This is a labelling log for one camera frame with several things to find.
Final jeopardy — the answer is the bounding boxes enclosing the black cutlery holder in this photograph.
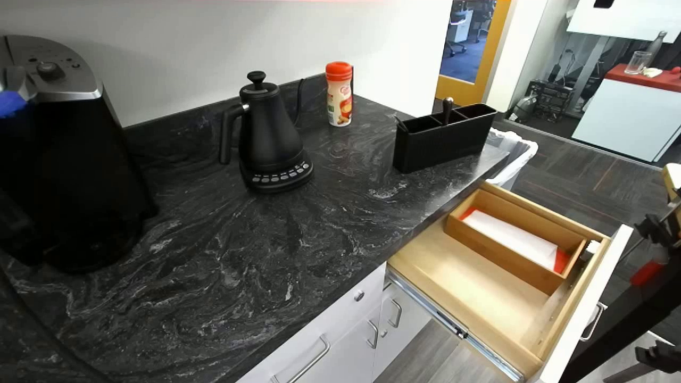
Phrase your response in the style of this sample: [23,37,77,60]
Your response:
[394,103,496,172]

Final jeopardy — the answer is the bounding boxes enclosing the bamboo drawer organizer tray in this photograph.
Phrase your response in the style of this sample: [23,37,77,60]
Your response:
[445,183,587,294]

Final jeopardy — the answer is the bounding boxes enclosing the open wooden drawer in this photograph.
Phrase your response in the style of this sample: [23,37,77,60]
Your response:
[389,183,631,383]

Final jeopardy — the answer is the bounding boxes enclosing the black gooseneck electric kettle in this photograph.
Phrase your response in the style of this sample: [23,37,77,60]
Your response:
[220,70,312,194]

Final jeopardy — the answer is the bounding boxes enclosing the orange-lidded creamer bottle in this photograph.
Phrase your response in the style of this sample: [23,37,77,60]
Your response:
[326,62,353,127]

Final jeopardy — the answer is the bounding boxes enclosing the white lower cabinets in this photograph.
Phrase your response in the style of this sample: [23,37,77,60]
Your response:
[239,263,430,383]

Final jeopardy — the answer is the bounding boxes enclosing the grey trash bin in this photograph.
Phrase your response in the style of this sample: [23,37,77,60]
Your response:
[487,127,539,190]

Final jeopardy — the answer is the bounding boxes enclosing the black coffee maker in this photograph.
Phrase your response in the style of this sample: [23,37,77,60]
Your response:
[0,33,156,274]

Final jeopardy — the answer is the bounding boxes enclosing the white red-topped counter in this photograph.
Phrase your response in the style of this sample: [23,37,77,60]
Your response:
[572,63,681,161]

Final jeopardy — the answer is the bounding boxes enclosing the black camera tripod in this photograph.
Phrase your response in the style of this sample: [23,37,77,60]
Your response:
[560,161,681,383]

